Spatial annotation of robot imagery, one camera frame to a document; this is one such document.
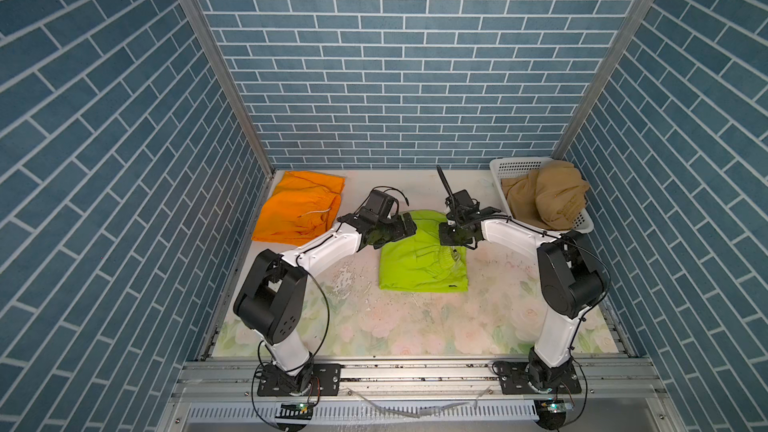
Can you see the neon green shorts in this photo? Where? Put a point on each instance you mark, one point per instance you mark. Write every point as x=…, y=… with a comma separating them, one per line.
x=420, y=263

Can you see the tan brown shorts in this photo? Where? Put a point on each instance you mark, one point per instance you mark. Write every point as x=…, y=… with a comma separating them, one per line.
x=550, y=198

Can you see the aluminium corner post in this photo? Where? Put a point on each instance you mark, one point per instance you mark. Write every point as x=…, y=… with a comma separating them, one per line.
x=209, y=45
x=630, y=25

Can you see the aluminium corner post right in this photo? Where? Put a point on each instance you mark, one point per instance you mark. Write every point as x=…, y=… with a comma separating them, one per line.
x=630, y=25

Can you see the white plastic laundry basket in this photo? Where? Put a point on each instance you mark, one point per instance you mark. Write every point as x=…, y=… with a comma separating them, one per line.
x=512, y=167

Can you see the orange shorts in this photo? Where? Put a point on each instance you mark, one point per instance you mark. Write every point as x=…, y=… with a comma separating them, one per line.
x=303, y=206

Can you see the aluminium front rail frame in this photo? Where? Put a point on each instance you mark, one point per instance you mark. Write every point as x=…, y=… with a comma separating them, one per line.
x=619, y=393

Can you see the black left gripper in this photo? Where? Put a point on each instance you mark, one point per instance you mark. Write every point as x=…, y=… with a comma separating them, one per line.
x=399, y=230

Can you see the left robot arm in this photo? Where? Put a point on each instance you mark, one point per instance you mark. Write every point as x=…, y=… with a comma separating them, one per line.
x=270, y=300

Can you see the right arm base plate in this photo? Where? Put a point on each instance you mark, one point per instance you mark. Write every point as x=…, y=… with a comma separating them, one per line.
x=520, y=378

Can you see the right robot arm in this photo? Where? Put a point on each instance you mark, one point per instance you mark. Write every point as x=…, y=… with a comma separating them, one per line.
x=571, y=278

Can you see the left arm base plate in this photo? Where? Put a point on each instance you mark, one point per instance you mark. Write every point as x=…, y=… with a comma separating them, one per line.
x=321, y=379

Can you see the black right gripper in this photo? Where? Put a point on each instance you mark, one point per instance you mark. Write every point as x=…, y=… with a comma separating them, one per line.
x=444, y=239

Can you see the aluminium corner post left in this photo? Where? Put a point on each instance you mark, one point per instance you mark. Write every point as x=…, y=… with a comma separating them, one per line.
x=209, y=45

